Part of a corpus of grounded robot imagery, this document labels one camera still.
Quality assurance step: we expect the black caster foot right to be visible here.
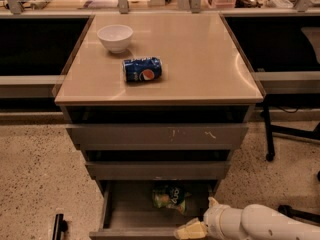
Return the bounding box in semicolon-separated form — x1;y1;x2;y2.
278;205;320;223

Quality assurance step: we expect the blue pepsi can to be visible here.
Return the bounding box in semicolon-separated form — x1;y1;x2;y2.
122;57;162;82

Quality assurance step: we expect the black object on floor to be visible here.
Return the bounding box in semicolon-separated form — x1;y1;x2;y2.
52;213;68;240

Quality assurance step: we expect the black chair leg with caster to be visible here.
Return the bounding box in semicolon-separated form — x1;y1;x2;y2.
262;102;320;162

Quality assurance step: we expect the grey drawer cabinet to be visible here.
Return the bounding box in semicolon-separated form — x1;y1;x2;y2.
55;13;263;181

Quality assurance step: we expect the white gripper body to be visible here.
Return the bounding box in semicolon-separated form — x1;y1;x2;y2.
203;197;242;240

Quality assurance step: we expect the middle grey drawer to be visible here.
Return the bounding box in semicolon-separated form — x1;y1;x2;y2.
85;150;230;180

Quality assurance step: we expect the bottom grey drawer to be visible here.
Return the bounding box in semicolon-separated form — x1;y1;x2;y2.
89;180;219;240

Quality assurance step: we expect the green rice chip bag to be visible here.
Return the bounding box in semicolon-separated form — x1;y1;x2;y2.
152;185;191;214

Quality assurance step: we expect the grey drawer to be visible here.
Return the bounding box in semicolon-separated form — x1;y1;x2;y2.
64;105;251;150
89;180;219;240
85;150;230;180

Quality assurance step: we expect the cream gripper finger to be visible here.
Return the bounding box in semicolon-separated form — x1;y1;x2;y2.
174;218;207;240

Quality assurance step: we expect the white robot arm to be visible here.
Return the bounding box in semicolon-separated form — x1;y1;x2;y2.
174;197;320;240

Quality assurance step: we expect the white ceramic bowl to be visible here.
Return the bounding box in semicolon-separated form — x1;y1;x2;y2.
97;25;133;53

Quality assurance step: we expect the top grey drawer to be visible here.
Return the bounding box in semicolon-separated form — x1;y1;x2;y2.
64;105;251;150

